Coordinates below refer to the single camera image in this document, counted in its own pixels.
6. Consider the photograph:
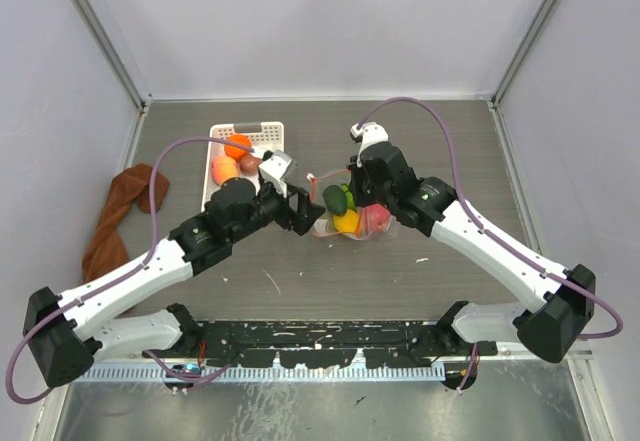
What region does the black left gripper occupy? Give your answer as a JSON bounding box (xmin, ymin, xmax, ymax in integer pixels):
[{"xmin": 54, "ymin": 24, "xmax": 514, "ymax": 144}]
[{"xmin": 228, "ymin": 178, "xmax": 324, "ymax": 244}]

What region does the dark green avocado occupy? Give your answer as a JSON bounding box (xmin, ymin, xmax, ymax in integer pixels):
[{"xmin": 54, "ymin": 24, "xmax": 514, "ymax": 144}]
[{"xmin": 322, "ymin": 185, "xmax": 348, "ymax": 216}]

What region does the yellow lemon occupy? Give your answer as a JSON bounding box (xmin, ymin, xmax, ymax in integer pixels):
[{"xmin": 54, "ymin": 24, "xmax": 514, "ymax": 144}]
[{"xmin": 332, "ymin": 209, "xmax": 360, "ymax": 234}]

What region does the green striped ball fruit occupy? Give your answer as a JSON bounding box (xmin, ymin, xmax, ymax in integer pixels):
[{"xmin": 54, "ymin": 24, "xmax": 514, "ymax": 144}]
[{"xmin": 341, "ymin": 184, "xmax": 357, "ymax": 211}]

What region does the red apple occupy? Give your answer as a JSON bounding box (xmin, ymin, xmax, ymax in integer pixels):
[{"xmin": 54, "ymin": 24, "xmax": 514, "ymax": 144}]
[{"xmin": 360, "ymin": 204, "xmax": 391, "ymax": 234}]

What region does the clear orange zip bag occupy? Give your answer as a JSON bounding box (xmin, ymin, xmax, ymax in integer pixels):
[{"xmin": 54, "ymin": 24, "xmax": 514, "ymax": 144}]
[{"xmin": 306, "ymin": 169, "xmax": 400, "ymax": 241}]

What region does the brown kiwi fruit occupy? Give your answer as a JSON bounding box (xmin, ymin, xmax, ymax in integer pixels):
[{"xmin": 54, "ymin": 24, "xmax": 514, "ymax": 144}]
[{"xmin": 238, "ymin": 154, "xmax": 262, "ymax": 176}]

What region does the orange fruit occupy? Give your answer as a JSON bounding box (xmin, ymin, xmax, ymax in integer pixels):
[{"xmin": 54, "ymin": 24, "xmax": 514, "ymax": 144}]
[{"xmin": 224, "ymin": 133, "xmax": 252, "ymax": 162}]

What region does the peach fruit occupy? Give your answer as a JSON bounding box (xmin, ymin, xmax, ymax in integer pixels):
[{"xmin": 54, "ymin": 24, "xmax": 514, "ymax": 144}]
[{"xmin": 211, "ymin": 155, "xmax": 240, "ymax": 186}]

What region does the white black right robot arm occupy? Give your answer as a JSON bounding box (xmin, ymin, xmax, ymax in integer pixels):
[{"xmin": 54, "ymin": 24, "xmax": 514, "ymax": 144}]
[{"xmin": 349, "ymin": 141, "xmax": 596, "ymax": 363}]

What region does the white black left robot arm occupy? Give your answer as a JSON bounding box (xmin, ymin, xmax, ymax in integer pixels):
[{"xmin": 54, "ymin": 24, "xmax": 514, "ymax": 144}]
[{"xmin": 24, "ymin": 178, "xmax": 325, "ymax": 388}]

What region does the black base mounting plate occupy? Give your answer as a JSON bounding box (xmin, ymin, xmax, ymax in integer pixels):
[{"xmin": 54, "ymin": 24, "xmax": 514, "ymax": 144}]
[{"xmin": 154, "ymin": 320, "xmax": 472, "ymax": 369}]

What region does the brown cloth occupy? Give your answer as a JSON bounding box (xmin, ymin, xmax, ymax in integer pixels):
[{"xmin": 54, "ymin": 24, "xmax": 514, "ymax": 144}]
[{"xmin": 81, "ymin": 163, "xmax": 152, "ymax": 283}]

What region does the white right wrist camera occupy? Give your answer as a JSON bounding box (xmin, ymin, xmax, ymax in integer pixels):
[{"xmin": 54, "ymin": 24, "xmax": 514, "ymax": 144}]
[{"xmin": 350, "ymin": 122, "xmax": 389, "ymax": 154}]

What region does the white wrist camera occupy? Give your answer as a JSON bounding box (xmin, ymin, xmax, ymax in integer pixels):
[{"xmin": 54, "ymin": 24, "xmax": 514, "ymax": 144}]
[
  {"xmin": 258, "ymin": 150, "xmax": 297, "ymax": 198},
  {"xmin": 350, "ymin": 122, "xmax": 389, "ymax": 154}
]

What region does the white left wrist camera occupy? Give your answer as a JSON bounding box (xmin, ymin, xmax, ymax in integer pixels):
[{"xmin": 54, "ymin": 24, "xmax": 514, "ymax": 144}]
[{"xmin": 258, "ymin": 150, "xmax": 297, "ymax": 198}]

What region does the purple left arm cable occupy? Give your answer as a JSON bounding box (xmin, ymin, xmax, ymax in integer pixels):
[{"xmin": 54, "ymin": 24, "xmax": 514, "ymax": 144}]
[{"xmin": 4, "ymin": 135, "xmax": 266, "ymax": 405}]

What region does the slotted cable duct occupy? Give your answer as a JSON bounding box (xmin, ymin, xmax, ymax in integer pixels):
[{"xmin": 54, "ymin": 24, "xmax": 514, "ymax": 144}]
[{"xmin": 75, "ymin": 362, "xmax": 446, "ymax": 383}]

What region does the aluminium frame post right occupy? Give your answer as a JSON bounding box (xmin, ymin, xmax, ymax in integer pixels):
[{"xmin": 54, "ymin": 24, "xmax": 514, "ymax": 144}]
[{"xmin": 491, "ymin": 0, "xmax": 561, "ymax": 108}]

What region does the aluminium frame post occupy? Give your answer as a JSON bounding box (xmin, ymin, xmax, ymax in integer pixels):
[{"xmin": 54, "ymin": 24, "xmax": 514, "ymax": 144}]
[
  {"xmin": 71, "ymin": 0, "xmax": 152, "ymax": 111},
  {"xmin": 491, "ymin": 0, "xmax": 561, "ymax": 108}
]

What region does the aluminium frame post left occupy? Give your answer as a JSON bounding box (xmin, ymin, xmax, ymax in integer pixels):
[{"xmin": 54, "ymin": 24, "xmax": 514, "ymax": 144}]
[{"xmin": 71, "ymin": 0, "xmax": 152, "ymax": 111}]

